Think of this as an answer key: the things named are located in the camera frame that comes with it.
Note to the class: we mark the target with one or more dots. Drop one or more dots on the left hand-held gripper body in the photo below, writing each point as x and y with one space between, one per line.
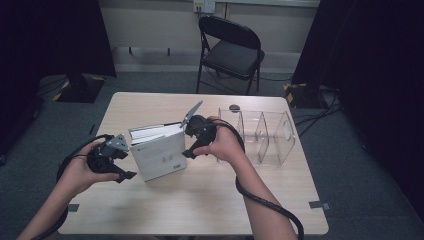
106 156

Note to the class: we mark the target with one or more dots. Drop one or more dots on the white wall socket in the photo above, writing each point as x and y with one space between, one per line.
204 6

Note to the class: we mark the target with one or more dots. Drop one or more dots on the grey tape strip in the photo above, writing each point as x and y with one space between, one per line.
74 207
318 205

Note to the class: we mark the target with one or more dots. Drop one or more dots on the person's right hand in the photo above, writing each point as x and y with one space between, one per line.
225 146

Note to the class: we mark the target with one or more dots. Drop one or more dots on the person's left hand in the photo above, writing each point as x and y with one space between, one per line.
78 173

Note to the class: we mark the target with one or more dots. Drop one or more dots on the white book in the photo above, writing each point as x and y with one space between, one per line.
160 156

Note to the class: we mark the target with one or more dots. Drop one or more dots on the black round table grommet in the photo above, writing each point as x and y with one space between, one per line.
234 108

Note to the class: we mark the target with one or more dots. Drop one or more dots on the black stand base yellow tape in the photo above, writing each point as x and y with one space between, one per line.
301 95
80 90

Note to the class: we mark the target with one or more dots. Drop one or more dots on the black folding chair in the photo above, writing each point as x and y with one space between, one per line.
233 53

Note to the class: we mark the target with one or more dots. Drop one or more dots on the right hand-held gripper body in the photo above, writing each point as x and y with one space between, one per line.
203 128

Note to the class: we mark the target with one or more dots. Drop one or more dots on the clear acrylic book rack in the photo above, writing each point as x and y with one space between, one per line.
266 140

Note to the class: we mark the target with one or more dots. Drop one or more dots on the black curtain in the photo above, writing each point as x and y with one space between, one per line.
50 36
376 66

